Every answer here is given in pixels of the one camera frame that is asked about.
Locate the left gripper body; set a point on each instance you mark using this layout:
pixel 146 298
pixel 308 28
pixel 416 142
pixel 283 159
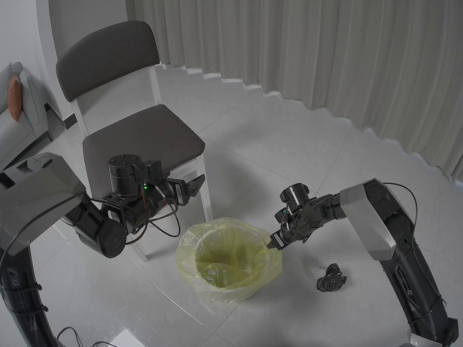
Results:
pixel 162 199

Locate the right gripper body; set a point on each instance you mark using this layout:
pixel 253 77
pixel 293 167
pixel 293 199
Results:
pixel 287 237

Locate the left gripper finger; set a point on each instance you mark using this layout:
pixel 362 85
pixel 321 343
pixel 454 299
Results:
pixel 196 184

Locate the yellow plastic bag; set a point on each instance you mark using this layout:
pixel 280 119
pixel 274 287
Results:
pixel 188 251

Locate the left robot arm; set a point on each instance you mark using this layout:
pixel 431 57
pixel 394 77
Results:
pixel 43 183

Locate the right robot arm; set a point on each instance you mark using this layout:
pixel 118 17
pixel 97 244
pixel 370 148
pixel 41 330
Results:
pixel 365 215

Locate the crumpled black plastic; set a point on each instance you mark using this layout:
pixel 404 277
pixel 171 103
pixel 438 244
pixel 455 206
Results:
pixel 331 278

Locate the white trash bin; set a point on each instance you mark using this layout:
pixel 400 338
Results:
pixel 224 293

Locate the grey and white chair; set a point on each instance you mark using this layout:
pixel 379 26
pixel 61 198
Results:
pixel 144 139

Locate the pale grey sofa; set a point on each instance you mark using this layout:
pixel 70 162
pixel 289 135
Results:
pixel 18 139

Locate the orange pillow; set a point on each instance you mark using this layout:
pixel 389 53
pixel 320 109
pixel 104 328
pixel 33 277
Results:
pixel 14 98

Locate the white curtain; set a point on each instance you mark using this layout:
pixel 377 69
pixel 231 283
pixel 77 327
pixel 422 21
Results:
pixel 325 49

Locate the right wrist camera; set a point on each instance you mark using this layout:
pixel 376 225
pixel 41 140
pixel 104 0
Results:
pixel 283 216

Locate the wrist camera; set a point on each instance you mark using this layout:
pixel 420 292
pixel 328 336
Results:
pixel 283 216
pixel 154 170

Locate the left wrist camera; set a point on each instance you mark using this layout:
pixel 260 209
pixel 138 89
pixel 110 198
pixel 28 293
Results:
pixel 154 170

